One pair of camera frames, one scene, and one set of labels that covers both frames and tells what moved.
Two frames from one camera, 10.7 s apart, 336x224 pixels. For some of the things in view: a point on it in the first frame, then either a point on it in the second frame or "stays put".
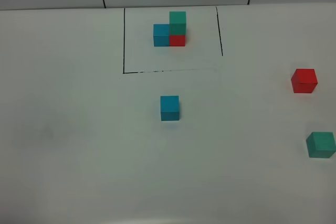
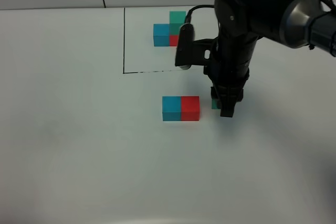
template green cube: x=177 y=22 stays put
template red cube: x=178 y=40 stays put
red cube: x=304 y=81 -> x=189 y=108
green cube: x=321 y=144 -> x=214 y=104
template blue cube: x=161 y=35 stays put
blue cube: x=169 y=108 stays put
